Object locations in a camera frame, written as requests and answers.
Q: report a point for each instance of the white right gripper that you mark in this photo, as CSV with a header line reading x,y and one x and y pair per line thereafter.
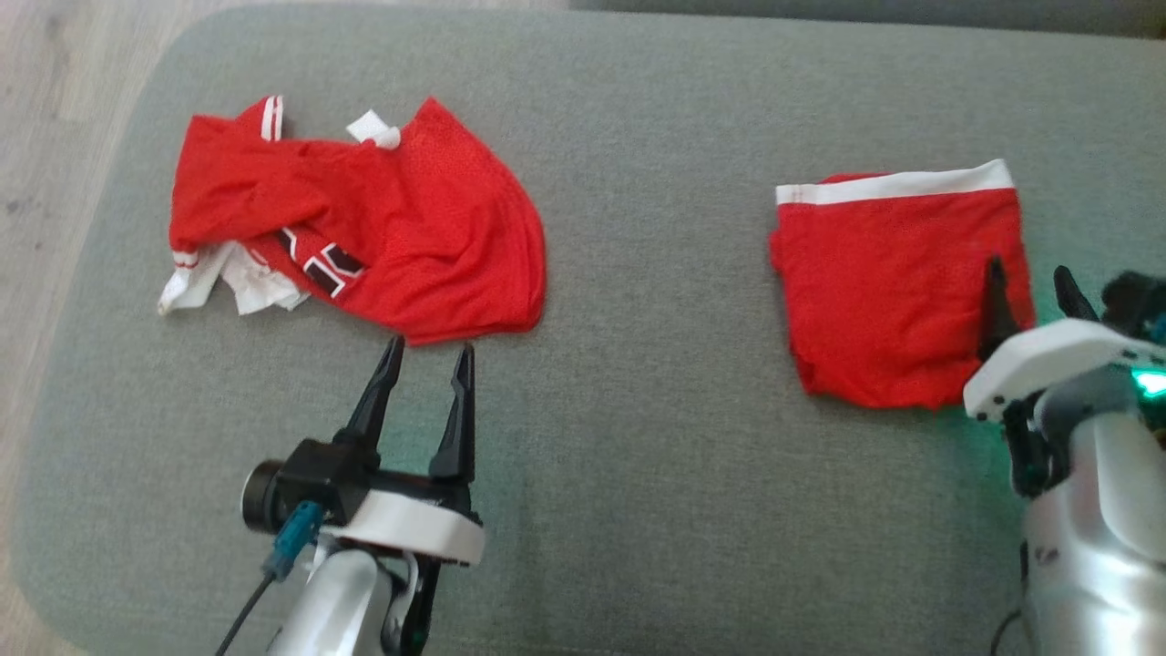
x,y
1038,360

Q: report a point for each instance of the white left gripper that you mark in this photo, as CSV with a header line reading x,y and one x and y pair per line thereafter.
x,y
419,533

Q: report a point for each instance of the red shorts with white trim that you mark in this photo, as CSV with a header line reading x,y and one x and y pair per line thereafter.
x,y
884,282

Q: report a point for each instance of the red Bulls 23 jersey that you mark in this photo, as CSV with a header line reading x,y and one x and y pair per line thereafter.
x,y
437,246

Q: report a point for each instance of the grey fabric sofa seat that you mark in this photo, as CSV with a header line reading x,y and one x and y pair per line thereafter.
x,y
656,474

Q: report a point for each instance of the grey sofa back cushion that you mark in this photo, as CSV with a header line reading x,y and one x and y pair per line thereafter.
x,y
865,14

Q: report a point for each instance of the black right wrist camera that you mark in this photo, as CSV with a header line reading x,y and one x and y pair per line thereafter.
x,y
1134,296

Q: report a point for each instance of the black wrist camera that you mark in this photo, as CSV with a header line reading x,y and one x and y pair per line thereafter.
x,y
319,474
1134,296

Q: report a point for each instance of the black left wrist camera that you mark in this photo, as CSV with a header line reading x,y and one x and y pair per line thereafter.
x,y
319,474

